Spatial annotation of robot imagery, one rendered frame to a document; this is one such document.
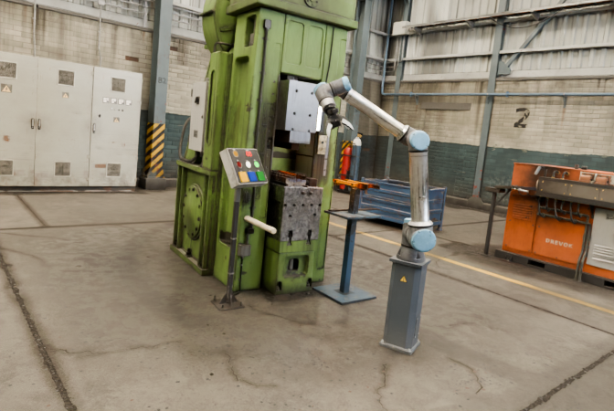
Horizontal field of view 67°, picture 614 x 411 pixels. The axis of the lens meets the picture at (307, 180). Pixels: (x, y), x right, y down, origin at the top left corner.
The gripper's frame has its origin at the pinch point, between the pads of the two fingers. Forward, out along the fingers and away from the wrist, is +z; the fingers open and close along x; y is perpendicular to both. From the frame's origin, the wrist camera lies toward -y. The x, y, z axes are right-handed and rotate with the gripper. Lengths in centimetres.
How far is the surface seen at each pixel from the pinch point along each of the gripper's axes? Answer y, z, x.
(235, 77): 90, -133, 42
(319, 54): 83, -126, -32
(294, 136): 96, -63, 12
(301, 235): 140, 3, 31
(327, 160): 139, -55, -14
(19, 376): 21, 65, 198
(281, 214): 120, -12, 42
